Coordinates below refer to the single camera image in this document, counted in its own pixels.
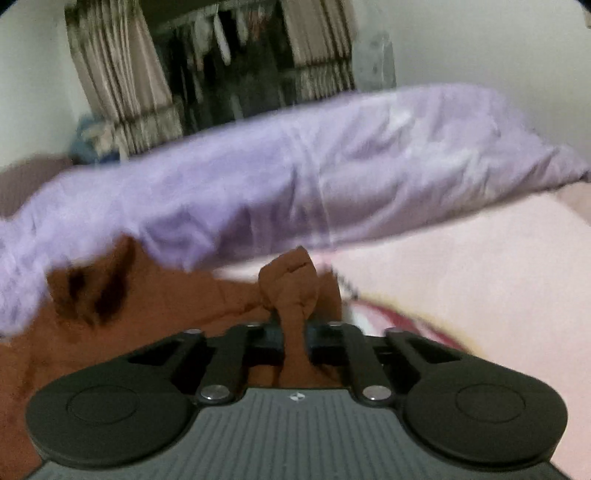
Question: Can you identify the brown garment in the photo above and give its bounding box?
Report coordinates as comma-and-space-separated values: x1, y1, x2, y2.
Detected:
1, 237, 342, 479

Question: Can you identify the dark window with hanging clothes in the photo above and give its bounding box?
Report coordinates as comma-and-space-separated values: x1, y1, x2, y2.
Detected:
140, 1, 298, 135

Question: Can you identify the blue and white clothes pile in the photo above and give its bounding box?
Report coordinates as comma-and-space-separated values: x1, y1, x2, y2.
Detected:
69, 115, 129, 166

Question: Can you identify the purple duvet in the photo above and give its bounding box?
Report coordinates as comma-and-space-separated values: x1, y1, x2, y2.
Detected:
1, 84, 590, 336

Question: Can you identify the grey plastic bag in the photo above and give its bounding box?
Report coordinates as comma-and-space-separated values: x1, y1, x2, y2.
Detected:
352, 30, 397, 92

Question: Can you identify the right beige curtain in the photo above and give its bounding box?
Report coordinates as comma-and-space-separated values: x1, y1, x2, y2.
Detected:
280, 0, 356, 103

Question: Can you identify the beige curtain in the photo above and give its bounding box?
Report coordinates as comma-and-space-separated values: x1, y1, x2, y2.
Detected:
64, 0, 183, 156
280, 0, 356, 103

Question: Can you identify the pink cartoon blanket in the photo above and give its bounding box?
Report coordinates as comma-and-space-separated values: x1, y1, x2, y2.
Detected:
311, 183, 590, 479

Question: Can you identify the left beige curtain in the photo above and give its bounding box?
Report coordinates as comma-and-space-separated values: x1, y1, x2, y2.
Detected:
64, 0, 183, 156

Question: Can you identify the mauve textured pillow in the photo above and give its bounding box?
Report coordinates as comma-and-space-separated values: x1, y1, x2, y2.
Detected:
0, 155, 73, 218

